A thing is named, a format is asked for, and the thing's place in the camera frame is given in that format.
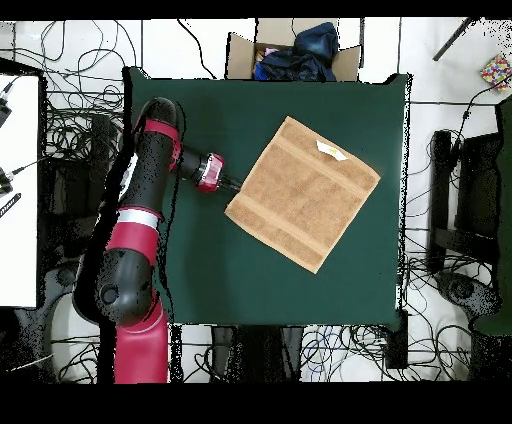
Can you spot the tan terry towel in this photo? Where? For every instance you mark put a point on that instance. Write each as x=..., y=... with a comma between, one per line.
x=300, y=192

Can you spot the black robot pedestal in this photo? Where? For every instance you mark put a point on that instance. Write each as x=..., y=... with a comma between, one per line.
x=260, y=352

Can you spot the black power strip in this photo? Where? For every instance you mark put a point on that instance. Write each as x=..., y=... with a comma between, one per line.
x=396, y=340

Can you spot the grey round stand base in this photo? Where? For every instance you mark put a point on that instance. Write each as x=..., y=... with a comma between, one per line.
x=65, y=276
x=464, y=290

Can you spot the open cardboard box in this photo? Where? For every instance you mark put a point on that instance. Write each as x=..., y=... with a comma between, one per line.
x=240, y=56

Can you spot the black equipment stand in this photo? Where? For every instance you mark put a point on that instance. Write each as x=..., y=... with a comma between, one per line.
x=76, y=192
x=476, y=180

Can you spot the dark green table cloth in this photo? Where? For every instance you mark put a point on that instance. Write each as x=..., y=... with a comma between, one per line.
x=280, y=292

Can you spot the white table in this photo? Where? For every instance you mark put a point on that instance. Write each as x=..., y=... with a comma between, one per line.
x=20, y=220

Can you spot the multicoloured speckled item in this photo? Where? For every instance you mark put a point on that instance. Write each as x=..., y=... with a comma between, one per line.
x=496, y=72

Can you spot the dark blue clothing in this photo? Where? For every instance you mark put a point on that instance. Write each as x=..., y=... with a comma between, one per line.
x=312, y=48

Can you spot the black slotted strip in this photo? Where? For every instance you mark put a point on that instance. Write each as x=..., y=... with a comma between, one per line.
x=10, y=204

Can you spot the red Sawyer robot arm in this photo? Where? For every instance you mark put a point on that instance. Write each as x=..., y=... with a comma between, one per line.
x=140, y=240

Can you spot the grey metal bar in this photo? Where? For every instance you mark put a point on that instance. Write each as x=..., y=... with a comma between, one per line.
x=452, y=40

